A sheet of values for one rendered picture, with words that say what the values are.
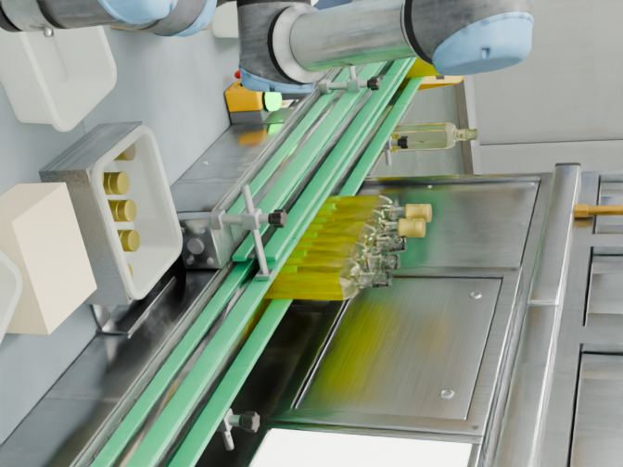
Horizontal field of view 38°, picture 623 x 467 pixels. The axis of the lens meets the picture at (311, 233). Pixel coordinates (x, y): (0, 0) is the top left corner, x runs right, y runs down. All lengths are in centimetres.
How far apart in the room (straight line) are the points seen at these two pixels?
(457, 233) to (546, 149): 593
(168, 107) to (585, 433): 87
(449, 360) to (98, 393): 57
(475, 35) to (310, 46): 32
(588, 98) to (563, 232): 583
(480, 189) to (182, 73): 78
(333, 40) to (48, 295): 51
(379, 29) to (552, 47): 636
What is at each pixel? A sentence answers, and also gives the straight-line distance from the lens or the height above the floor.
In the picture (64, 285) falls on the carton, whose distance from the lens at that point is 124.
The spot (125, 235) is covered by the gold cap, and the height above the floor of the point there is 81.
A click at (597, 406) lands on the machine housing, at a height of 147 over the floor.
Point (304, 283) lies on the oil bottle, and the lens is 153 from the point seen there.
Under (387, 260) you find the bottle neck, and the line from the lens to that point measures 155.
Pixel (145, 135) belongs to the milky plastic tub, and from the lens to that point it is 141.
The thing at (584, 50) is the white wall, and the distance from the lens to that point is 753.
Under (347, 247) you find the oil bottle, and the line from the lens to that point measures 157.
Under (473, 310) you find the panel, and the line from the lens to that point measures 163.
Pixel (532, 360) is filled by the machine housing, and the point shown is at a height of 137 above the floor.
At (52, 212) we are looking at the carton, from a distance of 122.
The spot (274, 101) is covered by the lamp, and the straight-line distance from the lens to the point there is 182.
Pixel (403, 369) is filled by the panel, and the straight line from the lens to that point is 151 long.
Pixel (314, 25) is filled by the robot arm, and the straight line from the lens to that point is 131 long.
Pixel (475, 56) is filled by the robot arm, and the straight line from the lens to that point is 108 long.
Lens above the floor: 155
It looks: 21 degrees down
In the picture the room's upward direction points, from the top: 90 degrees clockwise
